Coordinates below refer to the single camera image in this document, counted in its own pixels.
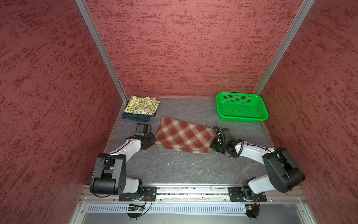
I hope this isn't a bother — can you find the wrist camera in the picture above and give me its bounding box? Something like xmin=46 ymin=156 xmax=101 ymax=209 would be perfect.
xmin=135 ymin=123 xmax=151 ymax=137
xmin=218 ymin=128 xmax=235 ymax=142

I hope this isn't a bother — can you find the base connector board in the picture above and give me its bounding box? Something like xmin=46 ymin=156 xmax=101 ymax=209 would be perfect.
xmin=127 ymin=204 xmax=146 ymax=219
xmin=245 ymin=204 xmax=260 ymax=219

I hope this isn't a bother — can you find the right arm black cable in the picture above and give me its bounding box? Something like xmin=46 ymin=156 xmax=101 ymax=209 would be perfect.
xmin=213 ymin=125 xmax=276 ymax=159

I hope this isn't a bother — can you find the aluminium front rail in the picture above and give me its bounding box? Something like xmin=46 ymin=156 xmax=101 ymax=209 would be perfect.
xmin=79 ymin=183 xmax=307 ymax=204

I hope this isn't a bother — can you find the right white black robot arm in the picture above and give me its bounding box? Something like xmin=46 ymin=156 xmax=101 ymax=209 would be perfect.
xmin=210 ymin=138 xmax=306 ymax=201

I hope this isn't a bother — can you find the yellow floral skirt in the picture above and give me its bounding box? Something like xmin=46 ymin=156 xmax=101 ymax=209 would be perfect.
xmin=124 ymin=96 xmax=160 ymax=115

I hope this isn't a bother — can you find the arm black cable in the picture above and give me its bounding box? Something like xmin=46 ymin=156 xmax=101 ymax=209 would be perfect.
xmin=90 ymin=123 xmax=153 ymax=198
xmin=213 ymin=125 xmax=276 ymax=159

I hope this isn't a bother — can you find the right base connector board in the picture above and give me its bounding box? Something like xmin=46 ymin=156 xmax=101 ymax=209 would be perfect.
xmin=245 ymin=204 xmax=260 ymax=219

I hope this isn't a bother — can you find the reddish brown skirt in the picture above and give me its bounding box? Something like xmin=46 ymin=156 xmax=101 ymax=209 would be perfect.
xmin=155 ymin=116 xmax=216 ymax=154

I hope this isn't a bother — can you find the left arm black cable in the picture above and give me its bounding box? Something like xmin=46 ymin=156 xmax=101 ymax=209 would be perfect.
xmin=90 ymin=123 xmax=153 ymax=198

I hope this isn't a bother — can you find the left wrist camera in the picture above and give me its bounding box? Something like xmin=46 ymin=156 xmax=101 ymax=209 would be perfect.
xmin=135 ymin=123 xmax=151 ymax=137

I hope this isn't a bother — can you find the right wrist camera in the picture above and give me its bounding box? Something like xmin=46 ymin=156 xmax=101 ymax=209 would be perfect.
xmin=218 ymin=128 xmax=235 ymax=142

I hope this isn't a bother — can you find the left base connector board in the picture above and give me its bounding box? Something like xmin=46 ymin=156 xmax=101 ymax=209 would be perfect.
xmin=127 ymin=204 xmax=146 ymax=219

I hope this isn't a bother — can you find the right aluminium corner post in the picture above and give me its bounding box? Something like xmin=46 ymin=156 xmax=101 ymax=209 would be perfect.
xmin=254 ymin=0 xmax=315 ymax=95

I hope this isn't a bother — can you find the left aluminium corner post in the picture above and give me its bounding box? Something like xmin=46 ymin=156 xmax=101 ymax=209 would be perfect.
xmin=75 ymin=0 xmax=127 ymax=102

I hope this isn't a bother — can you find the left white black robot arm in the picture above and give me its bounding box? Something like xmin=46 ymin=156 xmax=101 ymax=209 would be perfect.
xmin=89 ymin=133 xmax=156 ymax=197

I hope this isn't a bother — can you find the aluminium corner post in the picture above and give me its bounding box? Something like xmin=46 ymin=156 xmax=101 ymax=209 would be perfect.
xmin=254 ymin=0 xmax=315 ymax=95
xmin=75 ymin=0 xmax=127 ymax=102

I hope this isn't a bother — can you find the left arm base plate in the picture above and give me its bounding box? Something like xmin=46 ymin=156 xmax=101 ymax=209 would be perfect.
xmin=118 ymin=186 xmax=158 ymax=202

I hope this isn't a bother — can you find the slotted cable duct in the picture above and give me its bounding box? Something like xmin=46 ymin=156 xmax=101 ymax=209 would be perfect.
xmin=85 ymin=203 xmax=246 ymax=216

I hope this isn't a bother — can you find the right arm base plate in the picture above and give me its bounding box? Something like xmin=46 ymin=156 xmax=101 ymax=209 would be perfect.
xmin=228 ymin=187 xmax=267 ymax=203

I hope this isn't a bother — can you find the green plastic basket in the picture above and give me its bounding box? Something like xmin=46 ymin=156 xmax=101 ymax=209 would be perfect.
xmin=216 ymin=92 xmax=269 ymax=123

